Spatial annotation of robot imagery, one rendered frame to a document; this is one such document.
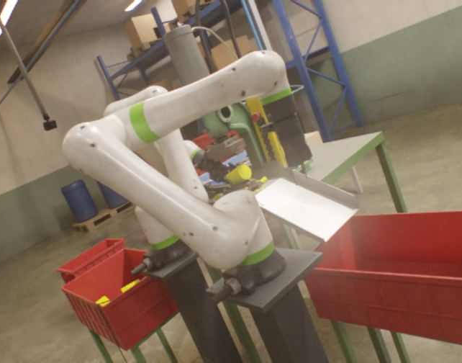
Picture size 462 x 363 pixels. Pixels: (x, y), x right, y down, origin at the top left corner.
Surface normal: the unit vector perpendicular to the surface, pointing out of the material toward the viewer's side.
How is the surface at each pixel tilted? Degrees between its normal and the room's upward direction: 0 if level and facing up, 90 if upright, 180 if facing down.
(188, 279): 90
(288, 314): 90
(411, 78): 90
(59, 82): 90
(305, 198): 30
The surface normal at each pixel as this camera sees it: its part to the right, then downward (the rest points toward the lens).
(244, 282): 0.51, -0.22
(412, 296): -0.66, 0.40
